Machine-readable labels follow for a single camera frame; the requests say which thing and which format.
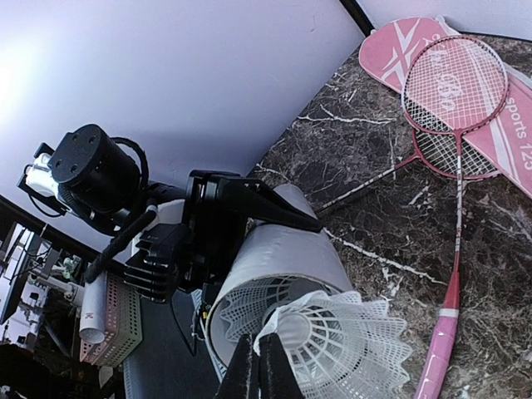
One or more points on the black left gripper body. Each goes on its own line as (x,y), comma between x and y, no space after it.
(200,247)

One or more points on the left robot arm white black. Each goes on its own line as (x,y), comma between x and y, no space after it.
(105,181)

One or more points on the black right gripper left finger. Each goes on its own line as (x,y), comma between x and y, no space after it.
(241,380)

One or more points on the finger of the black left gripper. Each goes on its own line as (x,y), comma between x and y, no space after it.
(284,205)

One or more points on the black frame post left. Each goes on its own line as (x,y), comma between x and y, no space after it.
(358,15)

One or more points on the perforated metal basket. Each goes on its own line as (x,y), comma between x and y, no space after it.
(123,331)

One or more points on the grey cable duct front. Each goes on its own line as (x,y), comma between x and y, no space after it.
(168,363)

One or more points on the white shuttlecock tube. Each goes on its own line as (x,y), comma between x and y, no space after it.
(272,250)

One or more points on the pink racket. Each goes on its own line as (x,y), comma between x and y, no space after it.
(439,153)
(454,86)

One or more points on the white shuttlecock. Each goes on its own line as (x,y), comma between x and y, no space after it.
(341,346)
(245,307)

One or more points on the pink racket top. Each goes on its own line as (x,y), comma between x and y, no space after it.
(454,86)

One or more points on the pink racket bag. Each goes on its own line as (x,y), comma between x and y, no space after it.
(387,55)

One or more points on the pink racket bottom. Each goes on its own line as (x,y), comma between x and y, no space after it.
(439,153)

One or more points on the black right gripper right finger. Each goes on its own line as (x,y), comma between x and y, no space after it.
(276,377)

